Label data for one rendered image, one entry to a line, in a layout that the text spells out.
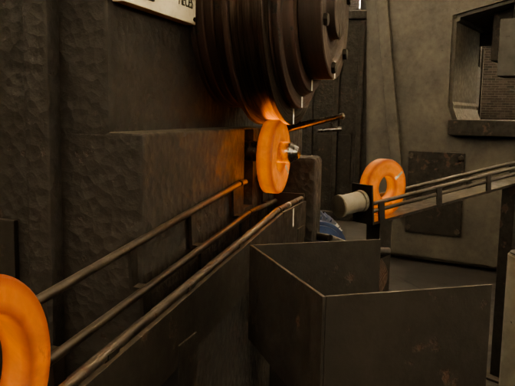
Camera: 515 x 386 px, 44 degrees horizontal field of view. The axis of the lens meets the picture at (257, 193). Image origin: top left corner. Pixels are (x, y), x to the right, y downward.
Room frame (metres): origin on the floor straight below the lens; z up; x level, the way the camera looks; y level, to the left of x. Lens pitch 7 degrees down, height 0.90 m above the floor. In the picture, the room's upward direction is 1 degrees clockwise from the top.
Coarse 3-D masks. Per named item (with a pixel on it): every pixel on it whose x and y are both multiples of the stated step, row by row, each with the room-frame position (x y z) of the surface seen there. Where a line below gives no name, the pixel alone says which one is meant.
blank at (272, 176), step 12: (276, 120) 1.35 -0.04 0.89; (264, 132) 1.31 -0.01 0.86; (276, 132) 1.32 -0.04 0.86; (288, 132) 1.41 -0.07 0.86; (264, 144) 1.30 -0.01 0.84; (276, 144) 1.32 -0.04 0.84; (264, 156) 1.29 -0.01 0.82; (276, 156) 1.32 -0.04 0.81; (264, 168) 1.29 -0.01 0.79; (276, 168) 1.32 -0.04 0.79; (288, 168) 1.42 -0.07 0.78; (264, 180) 1.31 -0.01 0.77; (276, 180) 1.33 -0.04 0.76; (276, 192) 1.34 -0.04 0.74
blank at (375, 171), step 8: (376, 160) 1.75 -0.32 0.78; (384, 160) 1.74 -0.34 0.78; (392, 160) 1.76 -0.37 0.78; (368, 168) 1.73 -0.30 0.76; (376, 168) 1.72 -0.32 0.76; (384, 168) 1.73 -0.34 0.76; (392, 168) 1.76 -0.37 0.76; (400, 168) 1.77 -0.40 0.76; (368, 176) 1.71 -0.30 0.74; (376, 176) 1.72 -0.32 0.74; (384, 176) 1.74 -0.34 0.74; (392, 176) 1.76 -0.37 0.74; (400, 176) 1.78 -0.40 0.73; (368, 184) 1.70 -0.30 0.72; (376, 184) 1.72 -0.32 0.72; (392, 184) 1.77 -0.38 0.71; (400, 184) 1.78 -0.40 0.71; (376, 192) 1.72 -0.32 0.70; (392, 192) 1.77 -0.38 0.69; (400, 192) 1.78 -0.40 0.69; (376, 200) 1.72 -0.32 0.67; (400, 200) 1.78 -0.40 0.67; (392, 208) 1.76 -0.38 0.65
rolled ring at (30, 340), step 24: (0, 288) 0.52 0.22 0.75; (24, 288) 0.56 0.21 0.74; (0, 312) 0.53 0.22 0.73; (24, 312) 0.55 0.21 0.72; (0, 336) 0.57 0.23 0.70; (24, 336) 0.56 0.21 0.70; (48, 336) 0.59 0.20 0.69; (24, 360) 0.56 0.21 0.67; (48, 360) 0.59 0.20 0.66; (0, 384) 0.57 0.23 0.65; (24, 384) 0.56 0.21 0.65
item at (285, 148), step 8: (248, 144) 1.37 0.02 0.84; (256, 144) 1.36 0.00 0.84; (280, 144) 1.35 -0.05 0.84; (288, 144) 1.34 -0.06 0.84; (248, 152) 1.36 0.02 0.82; (256, 152) 1.36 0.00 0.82; (280, 152) 1.34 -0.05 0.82; (288, 152) 1.33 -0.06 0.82; (296, 152) 1.34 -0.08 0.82; (248, 160) 1.37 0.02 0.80; (280, 160) 1.35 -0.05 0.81; (288, 160) 1.34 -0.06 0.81
